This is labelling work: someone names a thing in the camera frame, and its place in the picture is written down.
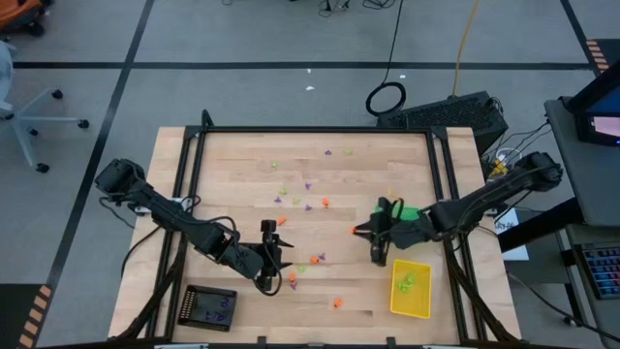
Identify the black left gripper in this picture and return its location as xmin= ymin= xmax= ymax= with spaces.
xmin=239 ymin=220 xmax=295 ymax=292

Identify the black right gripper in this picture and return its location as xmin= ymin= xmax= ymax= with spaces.
xmin=356 ymin=196 xmax=406 ymax=267

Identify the green plastic basket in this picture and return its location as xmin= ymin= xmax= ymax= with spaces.
xmin=372 ymin=204 xmax=421 ymax=224

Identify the yellow plastic basket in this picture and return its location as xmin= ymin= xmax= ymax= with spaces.
xmin=388 ymin=258 xmax=434 ymax=321

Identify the black plastic basket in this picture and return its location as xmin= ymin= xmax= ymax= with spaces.
xmin=176 ymin=283 xmax=239 ymax=333

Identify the black computer case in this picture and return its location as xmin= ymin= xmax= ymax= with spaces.
xmin=376 ymin=90 xmax=510 ymax=156

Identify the white paper sheet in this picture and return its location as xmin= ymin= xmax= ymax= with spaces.
xmin=492 ymin=207 xmax=530 ymax=263

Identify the black desk beam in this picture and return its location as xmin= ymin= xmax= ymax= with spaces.
xmin=496 ymin=196 xmax=587 ymax=254

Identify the grey desk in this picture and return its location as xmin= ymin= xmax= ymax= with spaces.
xmin=542 ymin=95 xmax=620 ymax=229

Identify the backlit keyboard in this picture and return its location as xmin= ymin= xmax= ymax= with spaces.
xmin=573 ymin=241 xmax=620 ymax=301

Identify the black monitor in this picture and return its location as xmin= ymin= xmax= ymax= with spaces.
xmin=565 ymin=58 xmax=620 ymax=148

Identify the white office chair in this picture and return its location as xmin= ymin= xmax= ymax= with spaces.
xmin=0 ymin=41 xmax=91 ymax=175

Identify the orange chair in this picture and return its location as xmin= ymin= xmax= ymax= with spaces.
xmin=0 ymin=0 xmax=53 ymax=38

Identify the black coiled floor cable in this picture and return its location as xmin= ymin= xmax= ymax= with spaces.
xmin=364 ymin=0 xmax=408 ymax=118

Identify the white cable loop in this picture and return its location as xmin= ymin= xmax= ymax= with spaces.
xmin=485 ymin=146 xmax=524 ymax=171

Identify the yellow floor cable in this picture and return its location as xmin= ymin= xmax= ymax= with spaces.
xmin=450 ymin=0 xmax=481 ymax=97

